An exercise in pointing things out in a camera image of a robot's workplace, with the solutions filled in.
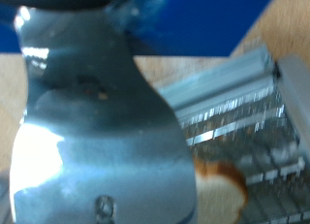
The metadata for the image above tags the white bread slice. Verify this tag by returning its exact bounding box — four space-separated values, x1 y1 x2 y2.
193 157 250 224

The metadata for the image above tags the silver toaster oven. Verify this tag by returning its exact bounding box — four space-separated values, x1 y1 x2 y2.
178 53 310 224

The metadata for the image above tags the wire oven rack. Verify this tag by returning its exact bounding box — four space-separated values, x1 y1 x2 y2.
180 87 306 224

